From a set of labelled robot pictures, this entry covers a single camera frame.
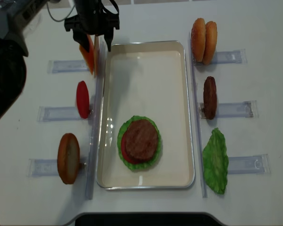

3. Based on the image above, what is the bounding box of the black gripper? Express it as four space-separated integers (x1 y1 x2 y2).
64 0 119 52

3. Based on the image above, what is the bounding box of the orange cheese slice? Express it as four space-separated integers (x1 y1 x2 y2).
79 35 94 74
93 36 100 77

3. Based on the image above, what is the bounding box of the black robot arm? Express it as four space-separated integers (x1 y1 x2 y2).
0 0 120 119

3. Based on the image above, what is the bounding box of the clear holder under cheese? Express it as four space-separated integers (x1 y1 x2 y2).
47 60 89 74

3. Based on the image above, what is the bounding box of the standing red tomato slice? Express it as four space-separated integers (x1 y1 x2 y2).
76 81 90 119

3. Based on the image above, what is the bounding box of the clear holder under tomato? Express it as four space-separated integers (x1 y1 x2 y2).
37 106 93 122

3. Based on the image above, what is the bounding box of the brown meat patty on tray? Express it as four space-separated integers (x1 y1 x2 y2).
125 119 158 163

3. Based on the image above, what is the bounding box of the red tomato slice on tray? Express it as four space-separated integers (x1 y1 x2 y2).
121 132 139 164

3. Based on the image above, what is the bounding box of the standing dark meat patty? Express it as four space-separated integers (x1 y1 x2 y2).
203 76 217 120

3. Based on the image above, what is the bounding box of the green lettuce leaf on tray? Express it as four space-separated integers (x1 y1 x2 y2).
117 115 162 171

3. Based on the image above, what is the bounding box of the standing green lettuce leaf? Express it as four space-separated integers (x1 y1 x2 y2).
202 128 229 195

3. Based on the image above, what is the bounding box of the clear holder under lettuce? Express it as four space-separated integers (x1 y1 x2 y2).
228 154 270 175

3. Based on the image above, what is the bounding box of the glazed top bun half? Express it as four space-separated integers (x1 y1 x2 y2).
191 18 206 62

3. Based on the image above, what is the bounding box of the white rectangular metal tray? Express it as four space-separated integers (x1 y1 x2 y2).
95 40 195 190

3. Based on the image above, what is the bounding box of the plain right bun half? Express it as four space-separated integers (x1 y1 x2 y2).
202 21 217 65

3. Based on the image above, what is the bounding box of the left standing bun half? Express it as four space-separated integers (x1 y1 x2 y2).
57 133 80 185

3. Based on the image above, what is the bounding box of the clear holder under left bun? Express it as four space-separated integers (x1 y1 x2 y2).
27 158 88 178

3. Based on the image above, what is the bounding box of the clear holder under buns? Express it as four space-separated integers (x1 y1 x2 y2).
193 48 247 66

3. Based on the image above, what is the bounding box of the clear holder under patty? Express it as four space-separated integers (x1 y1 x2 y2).
214 100 259 118

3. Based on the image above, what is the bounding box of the black base at table edge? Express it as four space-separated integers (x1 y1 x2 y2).
75 213 221 226

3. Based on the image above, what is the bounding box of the left clear acrylic rail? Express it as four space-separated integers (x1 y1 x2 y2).
85 37 107 200

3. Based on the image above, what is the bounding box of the clear acrylic rail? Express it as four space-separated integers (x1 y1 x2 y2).
85 37 107 200
189 31 208 198

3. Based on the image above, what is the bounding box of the right clear acrylic rail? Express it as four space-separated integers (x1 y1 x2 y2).
189 31 208 198

